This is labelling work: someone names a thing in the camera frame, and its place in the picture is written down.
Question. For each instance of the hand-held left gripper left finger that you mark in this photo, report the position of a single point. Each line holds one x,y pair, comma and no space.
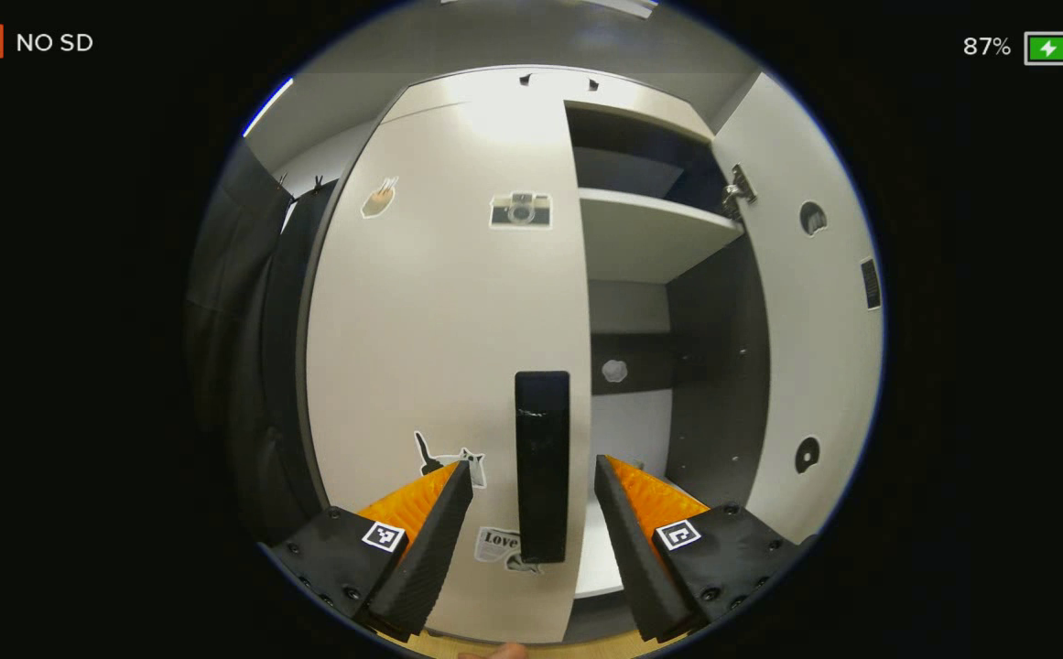
430,558

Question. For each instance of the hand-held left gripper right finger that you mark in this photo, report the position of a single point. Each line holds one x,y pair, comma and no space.
641,567

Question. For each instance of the beige double-door shoe cabinet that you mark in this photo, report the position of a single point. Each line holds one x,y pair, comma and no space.
719,366

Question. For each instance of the beige cabinet door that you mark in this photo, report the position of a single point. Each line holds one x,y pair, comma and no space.
439,320
815,366

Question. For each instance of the white cabinet shelf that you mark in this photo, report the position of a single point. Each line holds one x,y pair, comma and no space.
597,558
650,233

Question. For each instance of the metal door hinge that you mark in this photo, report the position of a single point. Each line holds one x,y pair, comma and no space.
738,192

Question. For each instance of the beige cabinet drawer front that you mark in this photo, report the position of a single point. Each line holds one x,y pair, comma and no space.
494,87

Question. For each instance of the black backdrop cloth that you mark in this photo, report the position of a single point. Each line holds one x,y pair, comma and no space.
284,366
229,275

